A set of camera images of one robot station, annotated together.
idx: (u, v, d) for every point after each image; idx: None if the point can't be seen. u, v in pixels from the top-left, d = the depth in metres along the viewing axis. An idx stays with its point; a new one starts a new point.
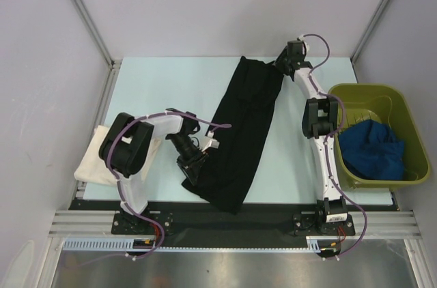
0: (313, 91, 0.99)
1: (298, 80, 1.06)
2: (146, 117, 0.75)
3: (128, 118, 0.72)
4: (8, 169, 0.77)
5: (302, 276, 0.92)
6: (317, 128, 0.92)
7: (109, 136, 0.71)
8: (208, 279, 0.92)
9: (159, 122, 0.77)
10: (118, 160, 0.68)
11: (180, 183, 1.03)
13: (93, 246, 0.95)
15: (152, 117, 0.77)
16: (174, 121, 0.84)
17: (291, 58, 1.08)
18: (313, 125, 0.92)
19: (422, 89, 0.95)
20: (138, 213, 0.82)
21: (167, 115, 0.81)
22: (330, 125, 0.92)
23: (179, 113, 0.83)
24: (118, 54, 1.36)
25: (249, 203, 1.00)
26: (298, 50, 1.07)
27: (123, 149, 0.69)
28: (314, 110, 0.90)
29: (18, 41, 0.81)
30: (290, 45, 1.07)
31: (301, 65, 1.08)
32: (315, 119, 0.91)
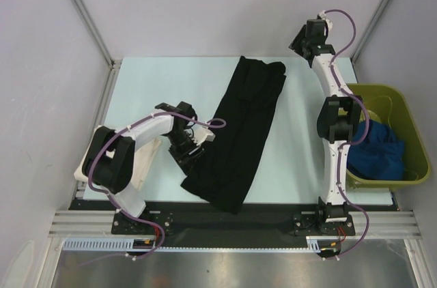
0: (334, 86, 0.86)
1: (318, 69, 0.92)
2: (127, 129, 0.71)
3: (108, 133, 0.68)
4: (8, 168, 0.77)
5: (302, 276, 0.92)
6: (334, 130, 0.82)
7: (89, 154, 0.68)
8: (208, 279, 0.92)
9: (143, 130, 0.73)
10: (101, 178, 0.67)
11: (179, 183, 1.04)
13: (93, 246, 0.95)
15: (134, 126, 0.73)
16: (164, 123, 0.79)
17: (311, 40, 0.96)
18: (330, 126, 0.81)
19: (422, 89, 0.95)
20: (135, 218, 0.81)
21: (153, 118, 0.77)
22: (349, 126, 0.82)
23: (170, 113, 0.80)
24: (118, 54, 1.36)
25: (249, 203, 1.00)
26: (319, 30, 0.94)
27: (105, 168, 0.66)
28: (335, 110, 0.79)
29: (18, 41, 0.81)
30: (310, 24, 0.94)
31: (322, 49, 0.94)
32: (333, 120, 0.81)
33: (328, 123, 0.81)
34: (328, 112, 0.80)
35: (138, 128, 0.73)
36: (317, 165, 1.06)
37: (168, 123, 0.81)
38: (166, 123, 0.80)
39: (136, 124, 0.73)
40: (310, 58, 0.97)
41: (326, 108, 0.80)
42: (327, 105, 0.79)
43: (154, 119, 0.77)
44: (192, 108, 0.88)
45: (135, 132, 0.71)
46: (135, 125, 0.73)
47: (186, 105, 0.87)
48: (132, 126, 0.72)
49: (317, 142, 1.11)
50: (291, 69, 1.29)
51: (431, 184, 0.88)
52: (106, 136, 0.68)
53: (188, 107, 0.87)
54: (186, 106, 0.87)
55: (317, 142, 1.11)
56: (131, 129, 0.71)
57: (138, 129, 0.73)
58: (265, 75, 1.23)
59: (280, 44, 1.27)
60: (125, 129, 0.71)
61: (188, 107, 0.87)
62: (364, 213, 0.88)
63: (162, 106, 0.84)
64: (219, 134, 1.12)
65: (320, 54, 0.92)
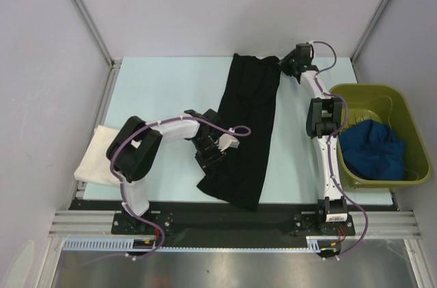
0: (317, 91, 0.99)
1: (304, 81, 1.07)
2: (157, 124, 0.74)
3: (137, 124, 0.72)
4: (8, 168, 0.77)
5: (302, 276, 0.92)
6: (320, 128, 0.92)
7: (117, 139, 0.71)
8: (208, 279, 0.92)
9: (171, 130, 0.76)
10: (123, 164, 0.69)
11: (194, 185, 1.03)
13: (93, 246, 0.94)
15: (165, 122, 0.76)
16: (189, 127, 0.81)
17: (298, 60, 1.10)
18: (316, 124, 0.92)
19: (422, 89, 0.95)
20: (138, 216, 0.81)
21: (182, 120, 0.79)
22: (332, 125, 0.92)
23: (195, 118, 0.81)
24: (118, 54, 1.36)
25: (263, 203, 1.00)
26: (306, 52, 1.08)
27: (128, 155, 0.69)
28: (318, 110, 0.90)
29: (18, 41, 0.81)
30: (298, 48, 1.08)
31: (308, 67, 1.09)
32: (317, 119, 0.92)
33: (313, 123, 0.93)
34: (313, 112, 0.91)
35: (167, 126, 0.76)
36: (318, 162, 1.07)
37: (192, 128, 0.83)
38: (192, 130, 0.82)
39: (167, 122, 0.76)
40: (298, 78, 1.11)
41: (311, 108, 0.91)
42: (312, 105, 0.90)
43: (182, 121, 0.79)
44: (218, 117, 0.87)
45: (163, 127, 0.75)
46: (166, 122, 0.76)
47: (211, 114, 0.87)
48: (162, 121, 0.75)
49: None
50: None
51: (431, 185, 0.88)
52: (136, 126, 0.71)
53: (215, 116, 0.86)
54: (212, 114, 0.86)
55: None
56: (161, 125, 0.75)
57: (166, 127, 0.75)
58: (261, 70, 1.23)
59: (280, 44, 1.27)
60: (156, 122, 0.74)
61: (214, 116, 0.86)
62: (364, 213, 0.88)
63: (192, 112, 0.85)
64: None
65: (306, 73, 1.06)
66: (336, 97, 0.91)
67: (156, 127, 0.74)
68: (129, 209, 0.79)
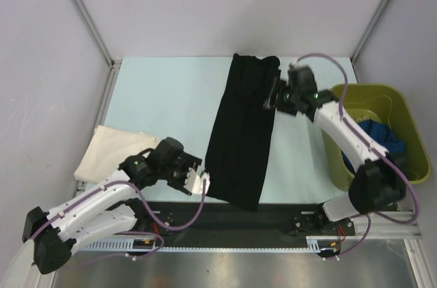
0: (362, 147, 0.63)
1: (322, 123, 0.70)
2: (59, 216, 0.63)
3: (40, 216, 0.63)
4: (8, 168, 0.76)
5: (301, 276, 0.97)
6: (382, 204, 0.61)
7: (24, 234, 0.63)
8: (209, 278, 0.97)
9: (78, 216, 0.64)
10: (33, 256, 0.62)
11: None
13: (93, 246, 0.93)
15: (70, 209, 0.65)
16: (118, 194, 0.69)
17: (302, 89, 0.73)
18: (375, 202, 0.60)
19: (423, 89, 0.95)
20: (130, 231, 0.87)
21: (104, 190, 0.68)
22: (397, 194, 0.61)
23: (123, 183, 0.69)
24: (118, 54, 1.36)
25: (264, 203, 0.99)
26: (306, 78, 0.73)
27: (35, 252, 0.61)
28: (374, 177, 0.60)
29: (18, 41, 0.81)
30: (294, 75, 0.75)
31: (321, 98, 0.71)
32: (376, 191, 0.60)
33: (371, 198, 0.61)
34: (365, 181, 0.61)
35: (74, 211, 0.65)
36: (317, 162, 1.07)
37: (124, 192, 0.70)
38: (123, 194, 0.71)
39: (74, 207, 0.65)
40: (308, 114, 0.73)
41: (364, 177, 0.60)
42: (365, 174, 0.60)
43: (106, 190, 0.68)
44: (175, 149, 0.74)
45: (69, 218, 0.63)
46: (73, 207, 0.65)
47: (162, 147, 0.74)
48: (67, 209, 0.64)
49: (319, 141, 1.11)
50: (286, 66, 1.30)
51: (431, 185, 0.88)
52: (37, 222, 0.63)
53: (168, 149, 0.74)
54: (164, 152, 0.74)
55: (319, 141, 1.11)
56: (65, 213, 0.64)
57: (74, 213, 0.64)
58: (261, 70, 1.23)
59: (280, 44, 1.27)
60: (58, 214, 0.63)
61: (166, 149, 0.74)
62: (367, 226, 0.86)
63: (126, 167, 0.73)
64: (222, 134, 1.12)
65: (322, 107, 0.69)
66: (386, 159, 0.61)
67: (59, 220, 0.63)
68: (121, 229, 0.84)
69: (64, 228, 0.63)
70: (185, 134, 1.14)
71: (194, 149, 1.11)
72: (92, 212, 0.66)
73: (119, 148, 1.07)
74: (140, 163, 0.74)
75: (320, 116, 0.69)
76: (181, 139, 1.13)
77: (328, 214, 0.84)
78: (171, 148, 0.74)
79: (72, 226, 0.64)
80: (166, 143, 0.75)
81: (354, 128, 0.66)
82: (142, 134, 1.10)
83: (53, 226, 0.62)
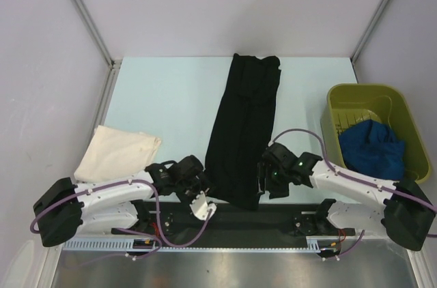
0: (373, 190, 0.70)
1: (322, 185, 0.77)
2: (87, 192, 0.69)
3: (66, 189, 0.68)
4: (8, 168, 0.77)
5: (302, 276, 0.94)
6: (423, 231, 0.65)
7: (41, 199, 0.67)
8: (208, 278, 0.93)
9: (102, 199, 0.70)
10: (41, 224, 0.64)
11: None
13: (93, 246, 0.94)
15: (97, 190, 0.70)
16: (140, 192, 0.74)
17: (285, 164, 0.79)
18: (417, 233, 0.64)
19: (423, 89, 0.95)
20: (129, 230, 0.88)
21: (129, 185, 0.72)
22: (429, 213, 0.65)
23: (145, 183, 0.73)
24: (118, 54, 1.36)
25: (263, 203, 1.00)
26: (283, 151, 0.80)
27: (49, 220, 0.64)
28: (403, 216, 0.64)
29: (18, 42, 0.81)
30: (271, 153, 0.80)
31: (306, 164, 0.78)
32: (412, 223, 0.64)
33: (414, 233, 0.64)
34: (399, 224, 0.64)
35: (101, 194, 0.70)
36: None
37: (144, 193, 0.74)
38: (144, 194, 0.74)
39: (100, 189, 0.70)
40: (304, 181, 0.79)
41: (398, 219, 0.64)
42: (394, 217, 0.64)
43: (132, 184, 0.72)
44: (195, 167, 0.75)
45: (93, 198, 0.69)
46: (100, 190, 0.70)
47: (185, 162, 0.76)
48: (94, 189, 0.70)
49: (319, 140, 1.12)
50: (286, 66, 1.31)
51: (431, 185, 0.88)
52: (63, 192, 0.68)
53: (188, 165, 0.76)
54: (184, 167, 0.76)
55: (319, 141, 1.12)
56: (92, 194, 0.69)
57: (99, 195, 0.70)
58: (261, 70, 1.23)
59: (280, 44, 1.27)
60: (85, 191, 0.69)
61: (186, 166, 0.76)
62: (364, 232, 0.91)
63: (150, 171, 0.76)
64: (223, 134, 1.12)
65: (313, 171, 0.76)
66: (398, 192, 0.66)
67: (85, 196, 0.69)
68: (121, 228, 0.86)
69: (87, 205, 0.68)
70: (184, 134, 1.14)
71: (194, 149, 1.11)
72: (115, 199, 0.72)
73: (119, 148, 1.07)
74: (162, 172, 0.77)
75: (316, 180, 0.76)
76: (181, 139, 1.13)
77: (334, 222, 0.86)
78: (192, 166, 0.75)
79: (94, 206, 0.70)
80: (189, 160, 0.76)
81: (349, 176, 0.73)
82: (142, 133, 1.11)
83: (78, 200, 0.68)
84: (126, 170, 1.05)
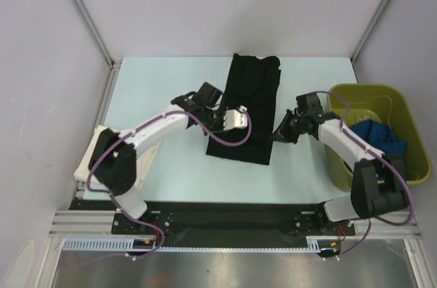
0: (358, 149, 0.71)
1: (326, 136, 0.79)
2: (132, 134, 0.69)
3: (112, 137, 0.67)
4: (8, 168, 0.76)
5: (301, 276, 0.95)
6: (380, 207, 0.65)
7: (94, 156, 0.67)
8: (208, 278, 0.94)
9: (147, 134, 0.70)
10: (105, 178, 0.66)
11: (187, 185, 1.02)
13: (93, 246, 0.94)
15: (139, 129, 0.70)
16: (175, 124, 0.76)
17: (308, 112, 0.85)
18: (375, 203, 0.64)
19: (423, 89, 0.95)
20: (134, 220, 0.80)
21: (165, 118, 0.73)
22: (398, 196, 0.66)
23: (182, 113, 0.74)
24: (118, 54, 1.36)
25: (263, 203, 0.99)
26: (313, 102, 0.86)
27: (109, 172, 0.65)
28: (370, 177, 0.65)
29: (18, 42, 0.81)
30: (302, 98, 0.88)
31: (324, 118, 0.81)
32: (375, 191, 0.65)
33: (369, 198, 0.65)
34: (360, 181, 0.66)
35: (143, 132, 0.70)
36: (318, 164, 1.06)
37: (181, 123, 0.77)
38: (180, 123, 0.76)
39: (143, 127, 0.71)
40: (314, 132, 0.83)
41: (361, 177, 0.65)
42: (360, 173, 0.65)
43: (166, 117, 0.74)
44: (216, 90, 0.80)
45: (139, 137, 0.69)
46: (142, 128, 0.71)
47: (208, 87, 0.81)
48: (138, 129, 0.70)
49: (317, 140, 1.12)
50: (286, 66, 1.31)
51: (431, 185, 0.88)
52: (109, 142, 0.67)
53: (211, 90, 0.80)
54: (207, 93, 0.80)
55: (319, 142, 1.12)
56: (136, 134, 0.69)
57: (143, 134, 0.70)
58: (261, 70, 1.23)
59: (280, 44, 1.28)
60: (130, 133, 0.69)
61: (210, 90, 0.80)
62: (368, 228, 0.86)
63: (178, 103, 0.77)
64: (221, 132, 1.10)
65: (324, 123, 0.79)
66: (380, 157, 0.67)
67: (131, 138, 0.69)
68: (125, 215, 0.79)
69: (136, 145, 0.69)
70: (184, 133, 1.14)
71: (194, 149, 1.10)
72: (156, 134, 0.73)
73: None
74: (188, 99, 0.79)
75: (323, 131, 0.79)
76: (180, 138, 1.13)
77: (330, 215, 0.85)
78: (212, 89, 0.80)
79: (142, 144, 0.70)
80: (208, 85, 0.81)
81: (353, 136, 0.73)
82: None
83: (127, 142, 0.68)
84: None
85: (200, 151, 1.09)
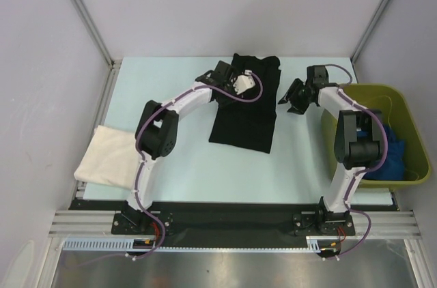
0: (345, 105, 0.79)
1: (323, 100, 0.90)
2: (172, 104, 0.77)
3: (155, 106, 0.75)
4: (8, 168, 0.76)
5: (301, 276, 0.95)
6: (357, 152, 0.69)
7: (140, 124, 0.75)
8: (209, 278, 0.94)
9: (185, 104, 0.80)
10: (150, 143, 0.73)
11: (187, 185, 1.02)
13: (93, 246, 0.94)
15: (178, 99, 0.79)
16: (202, 97, 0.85)
17: (315, 80, 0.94)
18: (351, 147, 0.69)
19: (423, 89, 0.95)
20: (145, 209, 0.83)
21: (195, 91, 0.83)
22: (375, 147, 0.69)
23: (209, 87, 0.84)
24: (118, 54, 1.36)
25: (263, 203, 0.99)
26: (321, 72, 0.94)
27: (156, 137, 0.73)
28: (350, 125, 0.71)
29: (18, 42, 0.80)
30: (312, 69, 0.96)
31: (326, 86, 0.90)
32: (353, 137, 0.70)
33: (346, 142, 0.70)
34: (341, 127, 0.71)
35: (181, 102, 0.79)
36: (318, 164, 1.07)
37: (207, 95, 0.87)
38: (205, 96, 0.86)
39: (180, 98, 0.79)
40: (315, 98, 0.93)
41: (342, 122, 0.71)
42: (342, 119, 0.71)
43: (196, 91, 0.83)
44: (231, 67, 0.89)
45: (178, 106, 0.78)
46: (179, 99, 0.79)
47: (223, 65, 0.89)
48: (177, 99, 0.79)
49: (317, 139, 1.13)
50: (286, 66, 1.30)
51: (431, 185, 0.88)
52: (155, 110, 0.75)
53: (226, 67, 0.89)
54: (223, 69, 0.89)
55: (319, 140, 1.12)
56: (175, 104, 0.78)
57: (181, 104, 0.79)
58: (261, 70, 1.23)
59: (280, 44, 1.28)
60: (170, 103, 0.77)
61: (225, 68, 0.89)
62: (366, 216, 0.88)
63: (202, 80, 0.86)
64: (222, 133, 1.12)
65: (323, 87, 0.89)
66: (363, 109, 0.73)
67: (171, 106, 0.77)
68: (138, 200, 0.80)
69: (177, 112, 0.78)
70: (185, 133, 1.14)
71: (193, 148, 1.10)
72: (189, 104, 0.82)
73: (120, 147, 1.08)
74: (209, 78, 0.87)
75: (321, 95, 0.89)
76: (181, 138, 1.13)
77: (328, 205, 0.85)
78: (227, 67, 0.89)
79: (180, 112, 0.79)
80: (223, 63, 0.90)
81: (344, 97, 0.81)
82: None
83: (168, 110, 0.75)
84: (127, 167, 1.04)
85: (199, 151, 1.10)
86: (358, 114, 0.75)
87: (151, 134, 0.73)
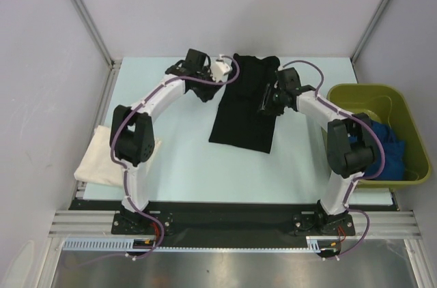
0: (331, 112, 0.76)
1: (303, 108, 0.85)
2: (142, 104, 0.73)
3: (125, 110, 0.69)
4: (8, 168, 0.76)
5: (301, 276, 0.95)
6: (354, 161, 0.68)
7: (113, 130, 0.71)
8: (208, 278, 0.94)
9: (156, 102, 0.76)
10: (125, 150, 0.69)
11: (186, 185, 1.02)
13: (93, 246, 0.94)
15: (147, 99, 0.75)
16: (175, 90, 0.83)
17: (288, 87, 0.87)
18: (347, 156, 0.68)
19: (423, 89, 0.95)
20: (140, 210, 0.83)
21: (166, 86, 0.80)
22: (369, 151, 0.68)
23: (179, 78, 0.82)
24: (118, 54, 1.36)
25: (263, 203, 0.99)
26: (292, 76, 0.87)
27: (130, 142, 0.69)
28: (342, 135, 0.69)
29: (18, 42, 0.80)
30: (281, 73, 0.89)
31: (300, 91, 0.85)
32: (346, 147, 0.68)
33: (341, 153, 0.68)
34: (334, 139, 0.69)
35: (152, 101, 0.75)
36: (317, 164, 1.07)
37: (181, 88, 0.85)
38: (179, 89, 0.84)
39: (149, 97, 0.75)
40: (292, 104, 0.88)
41: (333, 135, 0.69)
42: (332, 131, 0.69)
43: (166, 85, 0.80)
44: (199, 54, 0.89)
45: (150, 106, 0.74)
46: (149, 98, 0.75)
47: (194, 53, 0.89)
48: (146, 99, 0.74)
49: (317, 139, 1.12)
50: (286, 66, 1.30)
51: (431, 185, 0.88)
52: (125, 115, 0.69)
53: (197, 54, 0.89)
54: (194, 58, 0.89)
55: (318, 140, 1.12)
56: (146, 104, 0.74)
57: (151, 103, 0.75)
58: (260, 70, 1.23)
59: (280, 44, 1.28)
60: (141, 104, 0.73)
61: (195, 56, 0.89)
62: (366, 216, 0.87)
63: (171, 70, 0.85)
64: (222, 133, 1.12)
65: (300, 93, 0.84)
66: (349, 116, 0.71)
67: (143, 108, 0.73)
68: (132, 203, 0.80)
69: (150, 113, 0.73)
70: (186, 133, 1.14)
71: (193, 148, 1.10)
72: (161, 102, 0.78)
73: None
74: (179, 68, 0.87)
75: (300, 102, 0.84)
76: (180, 138, 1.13)
77: (326, 208, 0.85)
78: (197, 54, 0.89)
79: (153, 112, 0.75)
80: (194, 51, 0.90)
81: (325, 102, 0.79)
82: None
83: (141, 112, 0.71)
84: None
85: (200, 151, 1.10)
86: (345, 121, 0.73)
87: (125, 140, 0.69)
